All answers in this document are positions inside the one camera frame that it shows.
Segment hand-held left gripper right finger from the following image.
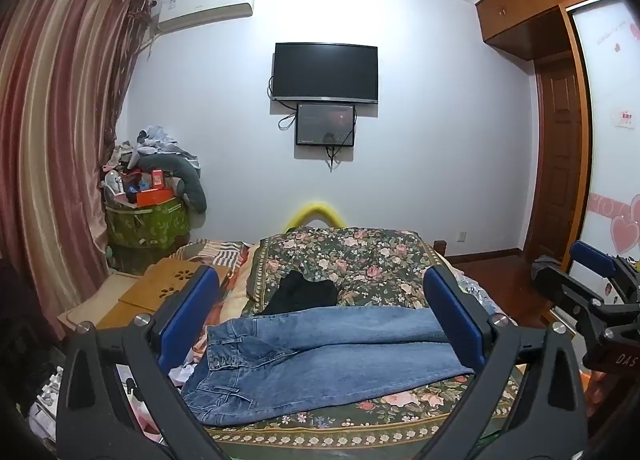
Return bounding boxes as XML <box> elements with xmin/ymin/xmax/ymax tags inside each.
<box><xmin>415</xmin><ymin>265</ymin><xmax>588</xmax><ymax>460</ymax></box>

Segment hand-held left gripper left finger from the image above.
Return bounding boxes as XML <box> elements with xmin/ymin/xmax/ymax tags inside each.
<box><xmin>55</xmin><ymin>264</ymin><xmax>226</xmax><ymax>460</ymax></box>

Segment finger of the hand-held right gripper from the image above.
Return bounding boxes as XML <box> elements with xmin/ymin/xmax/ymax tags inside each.
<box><xmin>534</xmin><ymin>264</ymin><xmax>608</xmax><ymax>341</ymax></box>
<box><xmin>570</xmin><ymin>240</ymin><xmax>640</xmax><ymax>306</ymax></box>

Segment blue denim pants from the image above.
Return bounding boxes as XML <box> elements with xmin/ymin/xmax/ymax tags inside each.
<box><xmin>180</xmin><ymin>305</ymin><xmax>476</xmax><ymax>427</ymax></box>

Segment grey clothing on floor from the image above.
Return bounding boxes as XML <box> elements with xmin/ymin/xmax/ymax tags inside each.
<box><xmin>531</xmin><ymin>255</ymin><xmax>563</xmax><ymax>281</ymax></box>

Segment wooden lap desk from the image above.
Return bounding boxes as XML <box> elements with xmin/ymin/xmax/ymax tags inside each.
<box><xmin>57</xmin><ymin>257</ymin><xmax>231</xmax><ymax>336</ymax></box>

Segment striped orange blanket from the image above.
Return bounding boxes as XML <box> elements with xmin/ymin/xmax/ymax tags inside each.
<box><xmin>167</xmin><ymin>239</ymin><xmax>261</xmax><ymax>321</ymax></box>

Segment green floral storage box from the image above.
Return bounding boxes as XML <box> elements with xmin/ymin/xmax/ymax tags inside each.
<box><xmin>104</xmin><ymin>195</ymin><xmax>192</xmax><ymax>250</ymax></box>

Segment black folded garment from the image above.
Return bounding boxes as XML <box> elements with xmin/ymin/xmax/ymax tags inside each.
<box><xmin>260</xmin><ymin>271</ymin><xmax>340</xmax><ymax>316</ymax></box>

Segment red box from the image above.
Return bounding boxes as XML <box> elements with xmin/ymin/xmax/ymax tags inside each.
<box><xmin>135</xmin><ymin>187</ymin><xmax>176</xmax><ymax>207</ymax></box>

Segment green floral blanket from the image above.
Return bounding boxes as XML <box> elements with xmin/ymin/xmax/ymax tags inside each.
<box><xmin>200</xmin><ymin>226</ymin><xmax>531</xmax><ymax>460</ymax></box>

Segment wardrobe door with hearts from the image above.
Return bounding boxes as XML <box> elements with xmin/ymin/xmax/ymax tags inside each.
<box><xmin>560</xmin><ymin>0</ymin><xmax>640</xmax><ymax>281</ymax></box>

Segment yellow curved cushion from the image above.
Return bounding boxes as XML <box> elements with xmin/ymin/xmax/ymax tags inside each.
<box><xmin>284</xmin><ymin>200</ymin><xmax>347</xmax><ymax>233</ymax></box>

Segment pile of clothes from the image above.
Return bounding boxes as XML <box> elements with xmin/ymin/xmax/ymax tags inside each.
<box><xmin>107</xmin><ymin>125</ymin><xmax>193</xmax><ymax>176</ymax></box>

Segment striped pink curtain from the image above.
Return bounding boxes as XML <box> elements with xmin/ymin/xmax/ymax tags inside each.
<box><xmin>0</xmin><ymin>0</ymin><xmax>153</xmax><ymax>341</ymax></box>

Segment white air conditioner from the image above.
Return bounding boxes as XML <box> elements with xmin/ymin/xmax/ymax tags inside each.
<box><xmin>152</xmin><ymin>0</ymin><xmax>256</xmax><ymax>33</ymax></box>

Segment black monitor cable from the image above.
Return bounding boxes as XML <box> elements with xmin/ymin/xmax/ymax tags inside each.
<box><xmin>322</xmin><ymin>132</ymin><xmax>343</xmax><ymax>173</ymax></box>

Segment small wall monitor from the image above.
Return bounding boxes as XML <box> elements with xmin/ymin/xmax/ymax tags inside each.
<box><xmin>295</xmin><ymin>102</ymin><xmax>357</xmax><ymax>147</ymax></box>

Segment black wall television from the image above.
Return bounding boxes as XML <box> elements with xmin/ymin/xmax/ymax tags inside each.
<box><xmin>271</xmin><ymin>42</ymin><xmax>379</xmax><ymax>104</ymax></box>

